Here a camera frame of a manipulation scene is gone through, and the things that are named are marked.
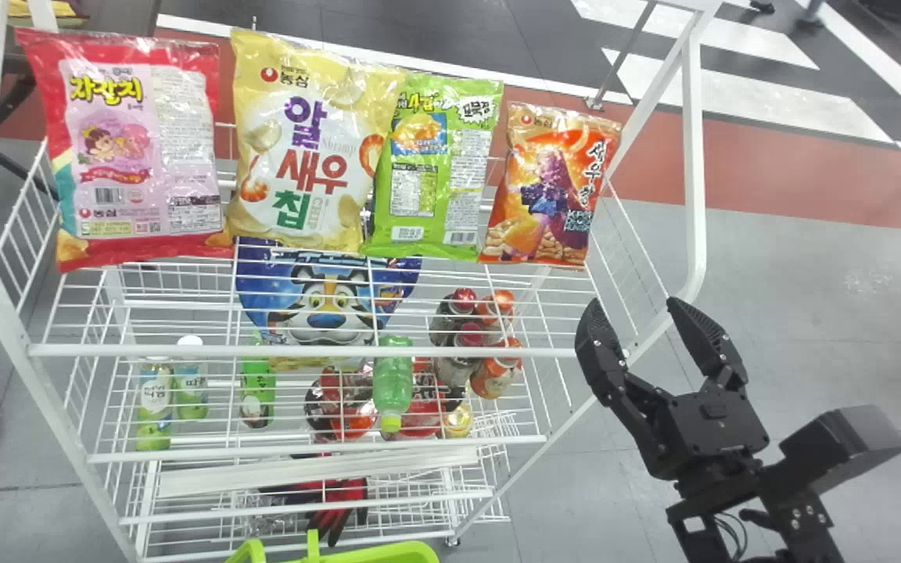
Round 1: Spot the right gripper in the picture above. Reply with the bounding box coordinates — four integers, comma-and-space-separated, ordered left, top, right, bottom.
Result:
573, 296, 771, 483

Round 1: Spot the green basket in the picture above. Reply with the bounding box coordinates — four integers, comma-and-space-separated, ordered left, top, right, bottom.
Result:
223, 529, 440, 563

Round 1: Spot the orange bottle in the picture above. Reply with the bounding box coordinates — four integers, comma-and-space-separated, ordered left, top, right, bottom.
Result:
469, 337, 524, 400
476, 289, 516, 331

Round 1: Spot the orange snack packet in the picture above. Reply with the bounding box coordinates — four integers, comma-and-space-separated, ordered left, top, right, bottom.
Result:
478, 101, 623, 269

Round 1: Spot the brown bottle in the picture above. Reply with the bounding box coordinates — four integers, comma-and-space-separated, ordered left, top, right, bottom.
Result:
433, 321, 487, 393
429, 287, 478, 346

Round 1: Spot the yellow can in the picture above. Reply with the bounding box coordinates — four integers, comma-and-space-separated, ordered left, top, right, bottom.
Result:
442, 402, 474, 439

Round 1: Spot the green bottle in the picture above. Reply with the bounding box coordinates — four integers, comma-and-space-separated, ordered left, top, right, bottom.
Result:
174, 335, 210, 421
136, 357, 174, 453
372, 335, 415, 434

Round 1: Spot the green snack packet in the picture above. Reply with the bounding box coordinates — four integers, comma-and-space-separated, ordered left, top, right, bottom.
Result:
360, 71, 505, 262

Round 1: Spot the blue cereal bag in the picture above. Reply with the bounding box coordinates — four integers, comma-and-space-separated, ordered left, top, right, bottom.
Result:
235, 237, 423, 370

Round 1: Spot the red snack packet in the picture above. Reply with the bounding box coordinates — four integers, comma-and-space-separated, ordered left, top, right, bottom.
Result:
15, 27, 235, 274
261, 476, 370, 548

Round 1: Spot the green can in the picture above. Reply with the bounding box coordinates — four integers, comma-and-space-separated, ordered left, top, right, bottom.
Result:
239, 358, 277, 430

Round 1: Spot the yellow snack packet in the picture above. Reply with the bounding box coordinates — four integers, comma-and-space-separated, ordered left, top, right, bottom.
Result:
227, 29, 406, 256

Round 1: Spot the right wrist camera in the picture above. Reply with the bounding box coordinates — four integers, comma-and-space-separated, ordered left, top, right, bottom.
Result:
763, 404, 901, 501

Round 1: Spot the white wire rack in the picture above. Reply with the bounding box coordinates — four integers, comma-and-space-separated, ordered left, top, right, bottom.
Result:
0, 0, 723, 563

